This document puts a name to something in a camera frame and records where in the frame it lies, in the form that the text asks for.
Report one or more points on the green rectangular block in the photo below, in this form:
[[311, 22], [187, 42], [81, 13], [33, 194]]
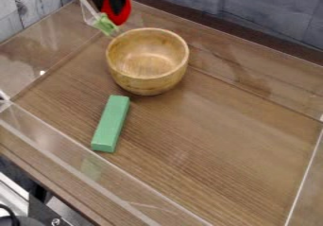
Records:
[[108, 130]]

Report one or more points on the wooden bowl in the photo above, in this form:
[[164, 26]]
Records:
[[147, 60]]

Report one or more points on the red plush strawberry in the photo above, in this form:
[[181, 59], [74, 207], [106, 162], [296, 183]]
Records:
[[108, 22]]

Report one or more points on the black equipment lower left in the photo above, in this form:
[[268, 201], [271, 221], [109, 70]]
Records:
[[28, 213]]

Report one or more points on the clear acrylic tray wall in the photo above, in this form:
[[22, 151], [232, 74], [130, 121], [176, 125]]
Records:
[[223, 152]]

